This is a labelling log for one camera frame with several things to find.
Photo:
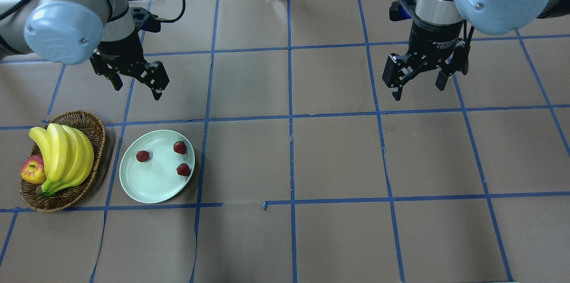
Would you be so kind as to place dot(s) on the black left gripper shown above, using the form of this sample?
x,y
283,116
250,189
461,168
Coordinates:
x,y
123,50

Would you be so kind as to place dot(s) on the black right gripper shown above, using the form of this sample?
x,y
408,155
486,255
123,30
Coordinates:
x,y
431,38

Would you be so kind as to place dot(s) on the red strawberry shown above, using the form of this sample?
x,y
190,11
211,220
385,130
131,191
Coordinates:
x,y
142,156
180,147
184,170

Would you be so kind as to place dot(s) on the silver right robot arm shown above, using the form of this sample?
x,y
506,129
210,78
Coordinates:
x,y
490,17

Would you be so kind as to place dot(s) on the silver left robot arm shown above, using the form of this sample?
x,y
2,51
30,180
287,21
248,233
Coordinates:
x,y
103,32

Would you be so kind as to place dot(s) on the light green plate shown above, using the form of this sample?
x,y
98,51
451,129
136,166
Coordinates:
x,y
156,180

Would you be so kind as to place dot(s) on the yellow banana bunch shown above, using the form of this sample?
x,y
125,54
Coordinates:
x,y
68,156

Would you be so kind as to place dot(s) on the red yellow apple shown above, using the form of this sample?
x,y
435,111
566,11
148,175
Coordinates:
x,y
33,170

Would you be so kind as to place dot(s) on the brown wicker basket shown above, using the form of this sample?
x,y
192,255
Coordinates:
x,y
92,126

